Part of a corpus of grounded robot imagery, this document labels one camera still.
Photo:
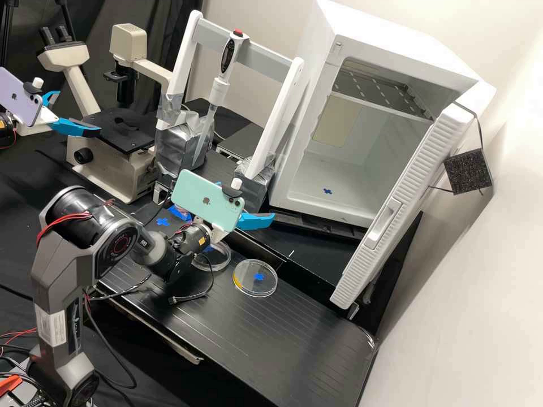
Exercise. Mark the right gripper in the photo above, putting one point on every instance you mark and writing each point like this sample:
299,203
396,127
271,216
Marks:
219,235

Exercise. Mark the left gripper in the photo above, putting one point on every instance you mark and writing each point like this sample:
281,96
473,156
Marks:
36,126

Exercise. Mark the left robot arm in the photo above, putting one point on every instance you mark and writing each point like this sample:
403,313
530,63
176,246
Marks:
6,131

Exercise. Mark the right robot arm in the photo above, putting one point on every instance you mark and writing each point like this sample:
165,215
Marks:
63,271

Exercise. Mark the blue bottle holder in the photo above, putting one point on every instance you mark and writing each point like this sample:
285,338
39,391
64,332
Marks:
180,213

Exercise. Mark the petri dish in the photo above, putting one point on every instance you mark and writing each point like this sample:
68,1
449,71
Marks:
221,259

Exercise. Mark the black platform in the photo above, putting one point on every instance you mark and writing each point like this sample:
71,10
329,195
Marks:
244,137
297,263
314,224
271,339

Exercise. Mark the cream microscope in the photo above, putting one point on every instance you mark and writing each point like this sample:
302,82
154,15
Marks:
110,161

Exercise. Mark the petri dish lid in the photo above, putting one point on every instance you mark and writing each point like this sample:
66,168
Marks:
254,277

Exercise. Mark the white pipette stand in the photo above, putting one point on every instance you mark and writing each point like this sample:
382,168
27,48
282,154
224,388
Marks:
280,114

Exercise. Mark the pipette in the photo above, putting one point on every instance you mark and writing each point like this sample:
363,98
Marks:
220,80

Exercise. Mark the white incubator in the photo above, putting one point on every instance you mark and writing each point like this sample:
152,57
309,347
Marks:
365,127

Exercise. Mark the incubator door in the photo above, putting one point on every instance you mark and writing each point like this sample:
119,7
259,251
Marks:
407,203

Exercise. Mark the right wrist camera phone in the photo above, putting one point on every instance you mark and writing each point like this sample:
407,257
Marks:
203,201

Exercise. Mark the wrist camera phone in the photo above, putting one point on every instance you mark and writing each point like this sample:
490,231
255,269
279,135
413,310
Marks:
203,201
19,99

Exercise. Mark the left wrist camera phone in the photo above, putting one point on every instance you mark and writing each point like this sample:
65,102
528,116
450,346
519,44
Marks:
19,99

